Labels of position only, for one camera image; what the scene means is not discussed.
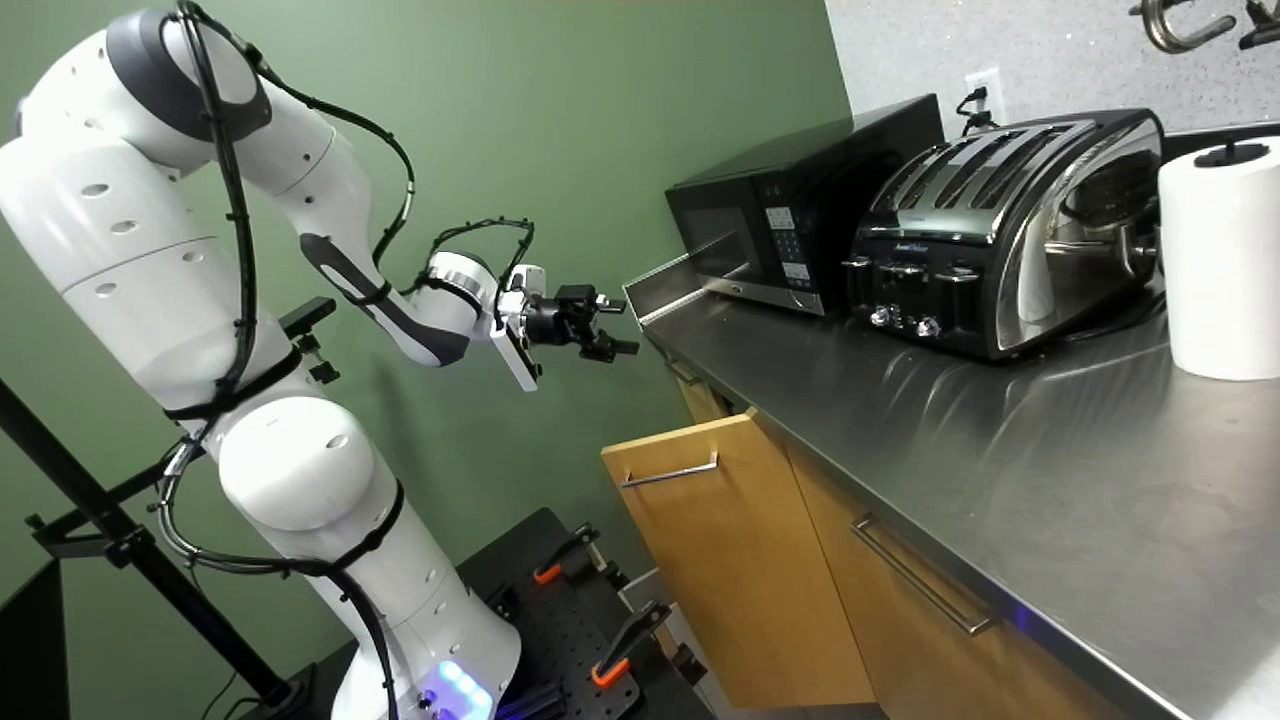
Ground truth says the chrome black toaster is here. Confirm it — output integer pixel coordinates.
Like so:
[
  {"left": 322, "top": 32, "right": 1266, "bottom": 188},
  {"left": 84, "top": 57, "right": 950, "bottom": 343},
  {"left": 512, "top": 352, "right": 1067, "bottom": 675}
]
[{"left": 841, "top": 106, "right": 1170, "bottom": 362}]

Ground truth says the black power plug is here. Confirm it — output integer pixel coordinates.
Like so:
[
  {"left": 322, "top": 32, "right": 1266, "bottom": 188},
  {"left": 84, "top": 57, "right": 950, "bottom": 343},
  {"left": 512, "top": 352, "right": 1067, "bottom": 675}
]
[{"left": 950, "top": 82, "right": 1001, "bottom": 138}]

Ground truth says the white wall outlet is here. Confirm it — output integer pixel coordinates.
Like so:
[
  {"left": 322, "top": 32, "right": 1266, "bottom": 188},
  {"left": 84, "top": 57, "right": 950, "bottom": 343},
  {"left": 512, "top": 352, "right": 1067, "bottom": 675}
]
[{"left": 959, "top": 63, "right": 1009, "bottom": 120}]

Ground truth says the black camera on tripod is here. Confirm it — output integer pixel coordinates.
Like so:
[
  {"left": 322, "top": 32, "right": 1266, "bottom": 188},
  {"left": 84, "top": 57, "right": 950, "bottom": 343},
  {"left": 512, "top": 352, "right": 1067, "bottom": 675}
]
[{"left": 275, "top": 292, "right": 343, "bottom": 387}]

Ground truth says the black microwave oven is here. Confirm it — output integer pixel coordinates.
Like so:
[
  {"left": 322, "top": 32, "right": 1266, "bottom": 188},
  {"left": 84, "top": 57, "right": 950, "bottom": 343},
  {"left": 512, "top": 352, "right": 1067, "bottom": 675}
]
[{"left": 659, "top": 93, "right": 950, "bottom": 320}]

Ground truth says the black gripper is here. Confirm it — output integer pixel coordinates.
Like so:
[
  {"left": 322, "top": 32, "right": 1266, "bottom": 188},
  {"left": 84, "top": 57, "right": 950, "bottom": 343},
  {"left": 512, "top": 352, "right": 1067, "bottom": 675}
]
[{"left": 525, "top": 278, "right": 643, "bottom": 369}]

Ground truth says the black paper towel holder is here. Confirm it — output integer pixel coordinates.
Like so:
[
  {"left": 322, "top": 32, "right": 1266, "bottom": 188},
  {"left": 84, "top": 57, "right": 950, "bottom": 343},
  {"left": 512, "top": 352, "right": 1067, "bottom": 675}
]
[{"left": 1190, "top": 137, "right": 1272, "bottom": 171}]

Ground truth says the metal wall hook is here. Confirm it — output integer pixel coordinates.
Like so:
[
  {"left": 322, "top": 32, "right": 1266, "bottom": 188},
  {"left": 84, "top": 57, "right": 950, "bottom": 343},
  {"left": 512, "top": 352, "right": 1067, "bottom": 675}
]
[
  {"left": 1127, "top": 0, "right": 1242, "bottom": 57},
  {"left": 1234, "top": 0, "right": 1280, "bottom": 53}
]

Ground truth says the black tripod stand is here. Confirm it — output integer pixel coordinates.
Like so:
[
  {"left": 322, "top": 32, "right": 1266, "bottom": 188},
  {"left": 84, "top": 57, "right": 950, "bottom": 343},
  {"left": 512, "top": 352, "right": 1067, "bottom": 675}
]
[{"left": 0, "top": 376, "right": 302, "bottom": 711}]

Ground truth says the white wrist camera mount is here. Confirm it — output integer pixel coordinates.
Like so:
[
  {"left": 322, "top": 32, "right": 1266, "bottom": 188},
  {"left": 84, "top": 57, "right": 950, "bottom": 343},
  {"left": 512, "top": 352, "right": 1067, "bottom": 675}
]
[{"left": 479, "top": 313, "right": 547, "bottom": 400}]

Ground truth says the black orange-tipped clamp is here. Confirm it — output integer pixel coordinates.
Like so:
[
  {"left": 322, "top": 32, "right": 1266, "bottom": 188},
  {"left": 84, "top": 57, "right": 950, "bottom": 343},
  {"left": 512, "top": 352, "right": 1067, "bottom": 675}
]
[
  {"left": 527, "top": 521, "right": 606, "bottom": 592},
  {"left": 589, "top": 596, "right": 676, "bottom": 697}
]

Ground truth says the white paper towel roll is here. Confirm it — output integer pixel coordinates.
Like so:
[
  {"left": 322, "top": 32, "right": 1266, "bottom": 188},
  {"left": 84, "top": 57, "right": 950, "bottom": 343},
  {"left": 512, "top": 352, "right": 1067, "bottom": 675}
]
[{"left": 1151, "top": 130, "right": 1280, "bottom": 382}]

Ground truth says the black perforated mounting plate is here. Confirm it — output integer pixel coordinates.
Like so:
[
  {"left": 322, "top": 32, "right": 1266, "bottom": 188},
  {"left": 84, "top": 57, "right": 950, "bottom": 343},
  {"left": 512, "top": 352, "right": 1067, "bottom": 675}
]
[{"left": 452, "top": 502, "right": 723, "bottom": 720}]

